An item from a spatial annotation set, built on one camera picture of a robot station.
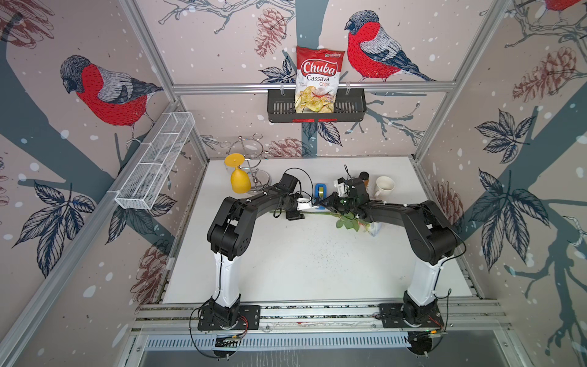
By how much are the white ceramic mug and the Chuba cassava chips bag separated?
15.4 inches

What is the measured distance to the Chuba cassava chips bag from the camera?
0.84 metres

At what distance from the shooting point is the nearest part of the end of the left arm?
0.88 meters

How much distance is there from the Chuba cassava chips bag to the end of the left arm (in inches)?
13.4

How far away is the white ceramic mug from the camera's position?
3.25 feet

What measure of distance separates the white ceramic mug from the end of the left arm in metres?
0.32
